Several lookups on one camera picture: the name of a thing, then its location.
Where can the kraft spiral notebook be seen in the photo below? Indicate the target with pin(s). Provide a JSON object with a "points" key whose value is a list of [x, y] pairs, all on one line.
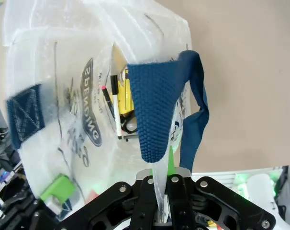
{"points": [[117, 60]]}

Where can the white marker dark cap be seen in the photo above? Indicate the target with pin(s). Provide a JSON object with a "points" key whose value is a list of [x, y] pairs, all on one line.
{"points": [[116, 112]]}

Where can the yellow black utility knife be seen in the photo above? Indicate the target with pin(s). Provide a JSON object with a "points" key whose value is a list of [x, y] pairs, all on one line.
{"points": [[124, 95]]}

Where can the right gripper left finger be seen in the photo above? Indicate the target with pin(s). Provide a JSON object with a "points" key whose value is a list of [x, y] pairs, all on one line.
{"points": [[140, 206]]}

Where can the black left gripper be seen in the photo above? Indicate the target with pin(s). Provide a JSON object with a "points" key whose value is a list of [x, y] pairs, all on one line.
{"points": [[20, 215]]}

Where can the black stapler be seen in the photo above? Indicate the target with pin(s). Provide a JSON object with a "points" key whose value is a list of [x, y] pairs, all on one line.
{"points": [[130, 137]]}

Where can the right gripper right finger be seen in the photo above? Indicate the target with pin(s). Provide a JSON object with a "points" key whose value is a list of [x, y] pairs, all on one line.
{"points": [[207, 203]]}

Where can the black pen pink cap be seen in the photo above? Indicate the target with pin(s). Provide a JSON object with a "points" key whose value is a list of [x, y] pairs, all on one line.
{"points": [[108, 99]]}

